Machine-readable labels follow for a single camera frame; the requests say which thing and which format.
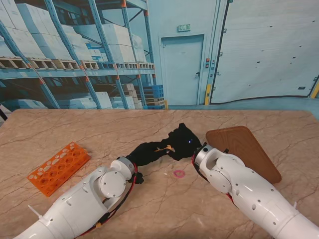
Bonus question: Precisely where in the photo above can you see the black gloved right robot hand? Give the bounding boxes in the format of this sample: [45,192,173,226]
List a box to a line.
[167,122,203,161]

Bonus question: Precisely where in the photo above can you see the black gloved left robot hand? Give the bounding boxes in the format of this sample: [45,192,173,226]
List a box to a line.
[126,140,176,168]

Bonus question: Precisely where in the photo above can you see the yellow cloth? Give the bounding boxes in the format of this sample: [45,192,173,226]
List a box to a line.
[154,144,176,153]

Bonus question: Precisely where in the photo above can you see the brown wooden tray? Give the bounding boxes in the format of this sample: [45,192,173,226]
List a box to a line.
[205,125,283,185]

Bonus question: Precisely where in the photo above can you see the warehouse print backdrop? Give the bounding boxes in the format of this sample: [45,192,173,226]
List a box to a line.
[0,0,319,112]

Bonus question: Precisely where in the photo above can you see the orange test tube rack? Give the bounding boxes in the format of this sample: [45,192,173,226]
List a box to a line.
[26,141,91,198]

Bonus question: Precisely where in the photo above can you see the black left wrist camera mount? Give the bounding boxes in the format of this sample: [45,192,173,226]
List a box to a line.
[134,172,146,185]

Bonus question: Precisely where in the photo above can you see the red black right arm cables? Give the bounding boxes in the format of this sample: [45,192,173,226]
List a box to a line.
[191,155,237,205]

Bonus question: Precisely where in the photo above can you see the red black arm cables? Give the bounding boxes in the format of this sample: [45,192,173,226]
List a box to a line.
[80,163,139,237]
[191,155,237,205]

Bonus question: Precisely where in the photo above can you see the red black left arm cables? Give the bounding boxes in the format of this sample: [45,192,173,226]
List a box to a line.
[80,163,139,237]

